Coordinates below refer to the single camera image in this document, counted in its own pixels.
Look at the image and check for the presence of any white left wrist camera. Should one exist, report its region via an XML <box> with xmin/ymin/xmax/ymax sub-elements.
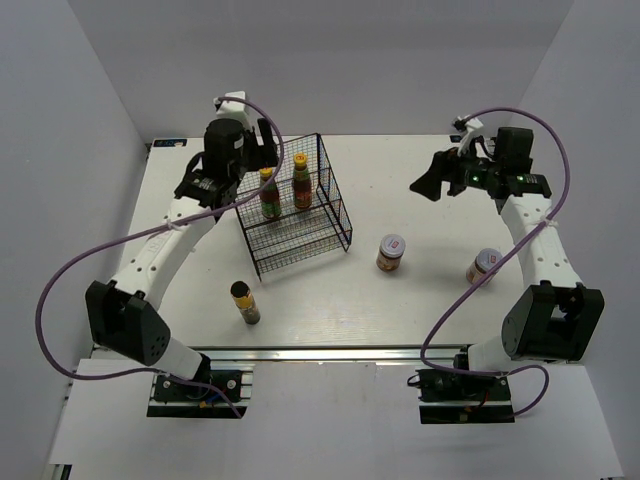
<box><xmin>213</xmin><ymin>97</ymin><xmax>250</xmax><ymax>129</ymax></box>

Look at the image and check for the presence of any aluminium front rail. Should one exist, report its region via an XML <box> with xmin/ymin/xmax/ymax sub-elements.
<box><xmin>92</xmin><ymin>344</ymin><xmax>474</xmax><ymax>362</ymax></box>

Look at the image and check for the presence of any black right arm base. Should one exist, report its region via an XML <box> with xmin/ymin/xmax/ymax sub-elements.
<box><xmin>407</xmin><ymin>369</ymin><xmax>515</xmax><ymax>425</ymax></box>

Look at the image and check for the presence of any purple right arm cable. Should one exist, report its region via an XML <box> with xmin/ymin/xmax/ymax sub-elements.
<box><xmin>419</xmin><ymin>106</ymin><xmax>572</xmax><ymax>419</ymax></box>

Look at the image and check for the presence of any red chili sauce bottle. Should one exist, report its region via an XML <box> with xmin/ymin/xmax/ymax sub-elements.
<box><xmin>292</xmin><ymin>153</ymin><xmax>312</xmax><ymax>210</ymax></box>

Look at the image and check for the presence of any green label sauce bottle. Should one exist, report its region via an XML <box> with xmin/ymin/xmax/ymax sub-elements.
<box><xmin>259</xmin><ymin>167</ymin><xmax>281</xmax><ymax>220</ymax></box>

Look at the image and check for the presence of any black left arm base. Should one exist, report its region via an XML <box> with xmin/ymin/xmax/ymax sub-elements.
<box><xmin>146</xmin><ymin>361</ymin><xmax>253</xmax><ymax>420</ymax></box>

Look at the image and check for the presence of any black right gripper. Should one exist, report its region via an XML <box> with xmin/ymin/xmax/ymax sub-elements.
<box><xmin>408</xmin><ymin>138</ymin><xmax>499</xmax><ymax>202</ymax></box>

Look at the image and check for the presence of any black cap pepper shaker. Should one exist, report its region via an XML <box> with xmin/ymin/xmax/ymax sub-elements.
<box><xmin>230</xmin><ymin>281</ymin><xmax>261</xmax><ymax>325</ymax></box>

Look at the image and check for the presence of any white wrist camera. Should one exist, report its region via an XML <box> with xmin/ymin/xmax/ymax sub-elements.
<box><xmin>213</xmin><ymin>97</ymin><xmax>250</xmax><ymax>129</ymax></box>
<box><xmin>452</xmin><ymin>115</ymin><xmax>484</xmax><ymax>157</ymax></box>

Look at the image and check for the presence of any black wire tiered rack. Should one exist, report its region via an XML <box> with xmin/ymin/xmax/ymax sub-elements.
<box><xmin>236</xmin><ymin>133</ymin><xmax>353</xmax><ymax>277</ymax></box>

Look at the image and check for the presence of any orange jar white lid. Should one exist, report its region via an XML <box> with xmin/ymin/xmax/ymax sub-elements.
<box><xmin>376</xmin><ymin>234</ymin><xmax>406</xmax><ymax>272</ymax></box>

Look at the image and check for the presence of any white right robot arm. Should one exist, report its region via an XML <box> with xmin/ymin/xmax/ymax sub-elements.
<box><xmin>410</xmin><ymin>120</ymin><xmax>605</xmax><ymax>399</ymax></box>

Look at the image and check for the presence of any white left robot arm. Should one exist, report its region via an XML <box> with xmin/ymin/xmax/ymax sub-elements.
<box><xmin>85</xmin><ymin>118</ymin><xmax>278</xmax><ymax>399</ymax></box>

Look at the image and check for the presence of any blue label sticker left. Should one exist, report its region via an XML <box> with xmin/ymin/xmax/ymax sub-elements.
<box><xmin>152</xmin><ymin>139</ymin><xmax>187</xmax><ymax>148</ymax></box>

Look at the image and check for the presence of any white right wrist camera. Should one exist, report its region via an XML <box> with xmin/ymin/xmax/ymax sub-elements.
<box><xmin>452</xmin><ymin>115</ymin><xmax>484</xmax><ymax>157</ymax></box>

